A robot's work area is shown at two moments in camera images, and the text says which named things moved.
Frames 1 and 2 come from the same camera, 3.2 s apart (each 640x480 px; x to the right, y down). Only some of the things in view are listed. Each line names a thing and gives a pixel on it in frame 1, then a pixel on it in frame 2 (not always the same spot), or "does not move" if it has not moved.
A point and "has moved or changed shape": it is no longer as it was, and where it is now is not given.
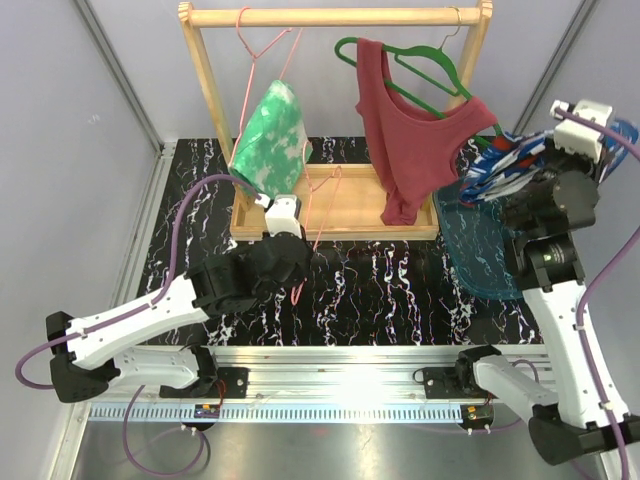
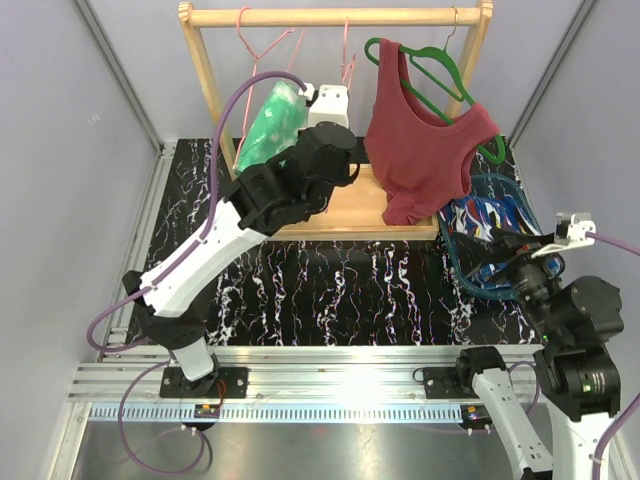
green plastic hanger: (404, 96) to (443, 54)
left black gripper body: (302, 271) to (344, 177)
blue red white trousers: (490, 166) to (482, 213)
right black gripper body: (559, 160) to (534, 279)
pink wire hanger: (295, 298) to (351, 66)
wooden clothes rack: (338, 202) does not move
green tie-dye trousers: (273, 149) does not move
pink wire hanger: (253, 66) has moved or changed shape
